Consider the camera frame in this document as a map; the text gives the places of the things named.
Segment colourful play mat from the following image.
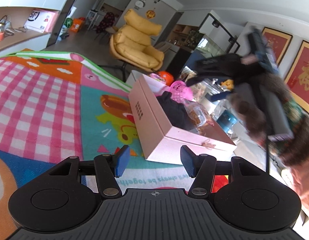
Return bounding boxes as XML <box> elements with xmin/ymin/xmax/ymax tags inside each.
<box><xmin>0</xmin><ymin>51</ymin><xmax>230</xmax><ymax>201</ymax></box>

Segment glass fish tank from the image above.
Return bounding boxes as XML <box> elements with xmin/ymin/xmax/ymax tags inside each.
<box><xmin>196</xmin><ymin>35</ymin><xmax>225</xmax><ymax>58</ymax></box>

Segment orange shopping bag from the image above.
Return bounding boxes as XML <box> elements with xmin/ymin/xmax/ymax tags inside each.
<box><xmin>69</xmin><ymin>17</ymin><xmax>86</xmax><ymax>33</ymax></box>

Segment yellow duck plush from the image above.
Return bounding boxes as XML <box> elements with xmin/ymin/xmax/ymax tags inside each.
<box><xmin>221</xmin><ymin>79</ymin><xmax>234</xmax><ymax>91</ymax></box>

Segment panda wall clock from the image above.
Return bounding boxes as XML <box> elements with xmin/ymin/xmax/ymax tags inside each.
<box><xmin>134</xmin><ymin>0</ymin><xmax>146</xmax><ymax>10</ymax></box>

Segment pink toy bucket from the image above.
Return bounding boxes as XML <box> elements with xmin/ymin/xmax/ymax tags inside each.
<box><xmin>149</xmin><ymin>73</ymin><xmax>161</xmax><ymax>80</ymax></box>

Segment red framed wall picture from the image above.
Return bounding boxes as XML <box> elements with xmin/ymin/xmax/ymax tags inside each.
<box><xmin>262</xmin><ymin>27</ymin><xmax>293</xmax><ymax>66</ymax></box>

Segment teal thermos bottle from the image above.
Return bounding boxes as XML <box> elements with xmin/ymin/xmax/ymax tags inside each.
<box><xmin>216</xmin><ymin>110</ymin><xmax>238</xmax><ymax>135</ymax></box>

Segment black plush toy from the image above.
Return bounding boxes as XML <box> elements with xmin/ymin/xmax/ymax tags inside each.
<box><xmin>157</xmin><ymin>91</ymin><xmax>195</xmax><ymax>131</ymax></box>

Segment yellow round wall ornament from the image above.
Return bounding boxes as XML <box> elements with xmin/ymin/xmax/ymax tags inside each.
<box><xmin>146</xmin><ymin>10</ymin><xmax>155</xmax><ymax>19</ymax></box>

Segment yellow lounge chair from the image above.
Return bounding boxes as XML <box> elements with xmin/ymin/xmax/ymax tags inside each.
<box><xmin>109</xmin><ymin>9</ymin><xmax>164</xmax><ymax>72</ymax></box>

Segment white SF parcel box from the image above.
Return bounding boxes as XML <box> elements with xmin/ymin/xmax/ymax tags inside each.
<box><xmin>24</xmin><ymin>9</ymin><xmax>59</xmax><ymax>33</ymax></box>

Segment orange pumpkin bucket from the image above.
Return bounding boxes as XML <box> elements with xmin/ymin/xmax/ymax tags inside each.
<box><xmin>158</xmin><ymin>71</ymin><xmax>174</xmax><ymax>86</ymax></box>

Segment white wall shelf unit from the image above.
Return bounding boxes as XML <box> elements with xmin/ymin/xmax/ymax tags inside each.
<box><xmin>0</xmin><ymin>0</ymin><xmax>67</xmax><ymax>57</ymax></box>

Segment clear packaged bread slices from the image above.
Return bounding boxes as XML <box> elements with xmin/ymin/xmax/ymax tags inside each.
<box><xmin>184</xmin><ymin>100</ymin><xmax>214</xmax><ymax>134</ymax></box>

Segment pink plastic strainer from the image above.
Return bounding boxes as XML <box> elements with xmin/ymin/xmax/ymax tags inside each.
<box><xmin>169</xmin><ymin>80</ymin><xmax>193</xmax><ymax>103</ymax></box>

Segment pink cardboard box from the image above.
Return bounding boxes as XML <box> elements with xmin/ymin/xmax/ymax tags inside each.
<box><xmin>128</xmin><ymin>74</ymin><xmax>237</xmax><ymax>165</ymax></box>

